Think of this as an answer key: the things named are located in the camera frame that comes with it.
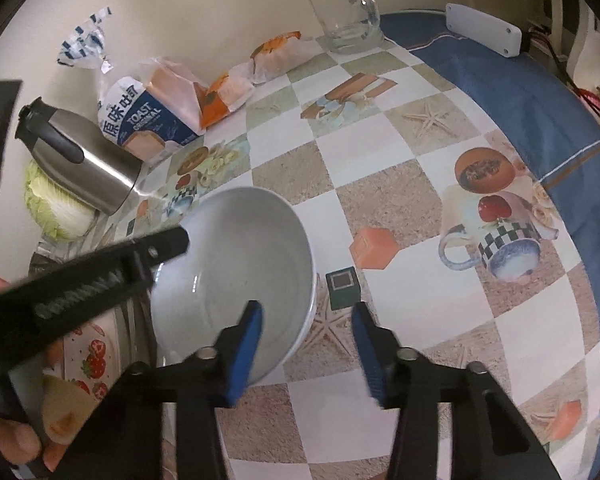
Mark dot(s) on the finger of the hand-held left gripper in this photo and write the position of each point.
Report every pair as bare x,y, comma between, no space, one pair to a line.
165,247

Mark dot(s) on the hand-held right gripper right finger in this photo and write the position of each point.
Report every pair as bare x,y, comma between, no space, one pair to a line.
370,355

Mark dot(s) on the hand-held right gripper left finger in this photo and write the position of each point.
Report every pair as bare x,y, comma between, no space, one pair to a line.
245,355

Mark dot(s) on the red-rimmed strawberry print bowl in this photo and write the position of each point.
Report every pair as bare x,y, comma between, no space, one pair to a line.
87,360

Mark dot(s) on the plain white bowl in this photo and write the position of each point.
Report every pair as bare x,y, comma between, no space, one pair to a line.
240,260

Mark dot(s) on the person's left hand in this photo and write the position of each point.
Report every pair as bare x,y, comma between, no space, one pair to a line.
12,442

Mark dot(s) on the clear glass container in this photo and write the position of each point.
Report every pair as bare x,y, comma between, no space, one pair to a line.
55,260

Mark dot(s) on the napa cabbage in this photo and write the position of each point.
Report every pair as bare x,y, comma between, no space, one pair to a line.
55,210

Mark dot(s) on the stainless steel thermos jug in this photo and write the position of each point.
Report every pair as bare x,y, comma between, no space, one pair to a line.
100,175

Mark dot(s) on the blue and white bread bag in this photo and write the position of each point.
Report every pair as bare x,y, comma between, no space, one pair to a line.
130,115

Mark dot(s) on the orange snack packet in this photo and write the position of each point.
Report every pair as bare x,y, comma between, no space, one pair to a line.
280,55
225,95

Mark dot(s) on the clear glass mug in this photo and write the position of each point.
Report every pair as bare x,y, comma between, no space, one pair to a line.
340,15

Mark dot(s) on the white plastic device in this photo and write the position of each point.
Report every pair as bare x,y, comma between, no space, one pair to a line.
480,27

